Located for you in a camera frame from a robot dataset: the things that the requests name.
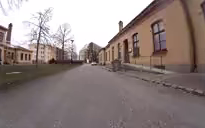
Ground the grey building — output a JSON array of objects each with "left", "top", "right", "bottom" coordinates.
[{"left": 78, "top": 41, "right": 103, "bottom": 64}]

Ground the long yellow building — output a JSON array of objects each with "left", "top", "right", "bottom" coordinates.
[{"left": 98, "top": 0, "right": 205, "bottom": 74}]

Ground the thin bare tree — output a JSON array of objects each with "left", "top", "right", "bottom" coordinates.
[{"left": 23, "top": 7, "right": 54, "bottom": 66}]

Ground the grey paved pavement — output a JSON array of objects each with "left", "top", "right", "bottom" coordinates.
[{"left": 103, "top": 63, "right": 205, "bottom": 94}]

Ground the cream building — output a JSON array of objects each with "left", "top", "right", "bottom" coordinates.
[{"left": 28, "top": 43, "right": 63, "bottom": 64}]

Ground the stone kerb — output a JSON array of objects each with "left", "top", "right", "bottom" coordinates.
[{"left": 101, "top": 66, "right": 205, "bottom": 99}]

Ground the dark hedge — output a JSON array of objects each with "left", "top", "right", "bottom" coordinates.
[{"left": 48, "top": 59, "right": 85, "bottom": 65}]

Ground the grey asphalt road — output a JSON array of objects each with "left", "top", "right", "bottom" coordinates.
[{"left": 0, "top": 63, "right": 205, "bottom": 128}]

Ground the street lamp pole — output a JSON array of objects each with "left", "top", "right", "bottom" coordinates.
[{"left": 69, "top": 38, "right": 75, "bottom": 64}]

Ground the yellow building with chimney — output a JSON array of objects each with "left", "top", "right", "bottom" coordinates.
[{"left": 0, "top": 20, "right": 34, "bottom": 66}]

